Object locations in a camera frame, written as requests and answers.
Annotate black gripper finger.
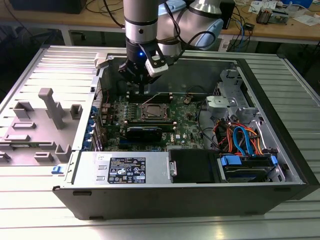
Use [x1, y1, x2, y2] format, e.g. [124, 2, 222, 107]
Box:
[117, 59, 144, 96]
[141, 73, 162, 96]

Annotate thin metal locking lever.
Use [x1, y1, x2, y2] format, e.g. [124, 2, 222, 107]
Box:
[143, 116, 174, 121]
[141, 93, 162, 105]

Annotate silver CPU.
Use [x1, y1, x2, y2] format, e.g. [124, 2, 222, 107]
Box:
[147, 106, 163, 117]

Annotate installed RAM stick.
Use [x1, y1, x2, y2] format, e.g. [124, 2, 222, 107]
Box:
[126, 118, 176, 127]

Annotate black graphics card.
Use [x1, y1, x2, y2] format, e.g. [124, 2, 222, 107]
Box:
[124, 125, 163, 143]

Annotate green motherboard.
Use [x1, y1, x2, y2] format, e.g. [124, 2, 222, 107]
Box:
[98, 93, 208, 153]

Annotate wooden desk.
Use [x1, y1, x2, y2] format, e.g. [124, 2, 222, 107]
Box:
[0, 0, 320, 46]

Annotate black drive bay box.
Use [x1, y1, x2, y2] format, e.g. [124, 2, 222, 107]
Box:
[167, 148, 221, 185]

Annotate large black box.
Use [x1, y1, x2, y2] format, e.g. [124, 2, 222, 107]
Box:
[8, 0, 87, 15]

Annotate black upright tower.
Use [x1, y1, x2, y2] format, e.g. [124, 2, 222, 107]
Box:
[221, 0, 237, 30]

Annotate silver power supply unit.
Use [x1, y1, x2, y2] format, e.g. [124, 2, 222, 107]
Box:
[72, 151, 173, 186]

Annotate grey parts rack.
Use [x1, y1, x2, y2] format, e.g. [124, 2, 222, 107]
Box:
[0, 87, 85, 167]

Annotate hard disk in blue carrier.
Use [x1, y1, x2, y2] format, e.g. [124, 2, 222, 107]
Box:
[217, 153, 278, 183]

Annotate black PC case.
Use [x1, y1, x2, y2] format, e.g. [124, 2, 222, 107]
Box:
[51, 51, 320, 221]

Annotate small copper transformer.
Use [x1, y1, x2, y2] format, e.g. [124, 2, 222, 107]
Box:
[256, 7, 273, 25]

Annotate white printed papers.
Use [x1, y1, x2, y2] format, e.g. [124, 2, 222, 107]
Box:
[249, 0, 278, 13]

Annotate grey circuit device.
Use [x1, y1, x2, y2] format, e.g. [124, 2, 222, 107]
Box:
[271, 8, 291, 25]

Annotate white paper sheet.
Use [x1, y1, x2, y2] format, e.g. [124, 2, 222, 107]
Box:
[292, 13, 320, 27]

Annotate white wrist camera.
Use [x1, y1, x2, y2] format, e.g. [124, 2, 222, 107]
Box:
[138, 43, 170, 78]

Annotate grey metal drive bracket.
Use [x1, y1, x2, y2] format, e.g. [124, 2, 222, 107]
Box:
[204, 95, 238, 120]

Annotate orange wire bundle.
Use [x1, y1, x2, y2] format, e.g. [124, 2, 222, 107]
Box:
[216, 122, 237, 152]
[246, 127, 265, 156]

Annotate hanging blue cable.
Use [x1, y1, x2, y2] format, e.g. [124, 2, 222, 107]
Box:
[236, 18, 252, 48]

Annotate blue flat wire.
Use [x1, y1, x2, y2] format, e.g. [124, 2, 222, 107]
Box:
[232, 126, 253, 157]

